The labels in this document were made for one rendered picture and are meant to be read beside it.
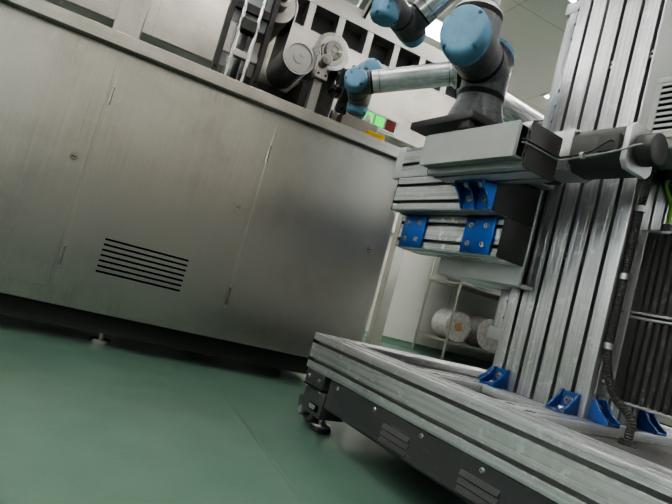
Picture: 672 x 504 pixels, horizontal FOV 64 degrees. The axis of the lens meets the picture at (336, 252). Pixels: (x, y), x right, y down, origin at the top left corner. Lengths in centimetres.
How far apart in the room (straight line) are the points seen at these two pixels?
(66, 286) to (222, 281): 44
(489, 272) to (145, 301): 101
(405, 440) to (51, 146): 124
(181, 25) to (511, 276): 173
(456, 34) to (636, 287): 67
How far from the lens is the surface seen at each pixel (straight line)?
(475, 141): 111
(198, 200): 173
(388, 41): 279
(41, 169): 172
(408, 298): 545
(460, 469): 99
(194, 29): 247
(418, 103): 278
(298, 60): 219
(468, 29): 132
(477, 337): 540
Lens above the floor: 34
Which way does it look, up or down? 4 degrees up
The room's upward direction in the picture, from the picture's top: 15 degrees clockwise
